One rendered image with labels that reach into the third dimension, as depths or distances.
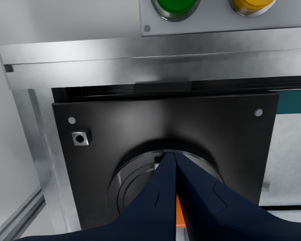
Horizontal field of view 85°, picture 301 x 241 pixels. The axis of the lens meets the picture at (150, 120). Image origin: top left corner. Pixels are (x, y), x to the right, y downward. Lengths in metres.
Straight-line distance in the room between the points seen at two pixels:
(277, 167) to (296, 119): 0.08
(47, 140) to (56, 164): 0.03
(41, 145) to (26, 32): 0.19
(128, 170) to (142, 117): 0.06
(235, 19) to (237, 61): 0.04
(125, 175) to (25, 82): 0.15
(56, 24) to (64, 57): 0.13
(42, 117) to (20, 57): 0.07
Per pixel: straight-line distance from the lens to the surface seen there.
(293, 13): 0.23
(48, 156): 0.25
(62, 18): 0.32
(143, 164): 0.18
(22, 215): 0.31
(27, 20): 0.35
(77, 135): 0.19
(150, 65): 0.18
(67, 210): 0.29
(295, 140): 0.32
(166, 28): 0.18
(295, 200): 0.39
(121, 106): 0.18
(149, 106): 0.17
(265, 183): 0.26
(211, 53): 0.20
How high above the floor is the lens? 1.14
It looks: 72 degrees down
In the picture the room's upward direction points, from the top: 176 degrees counter-clockwise
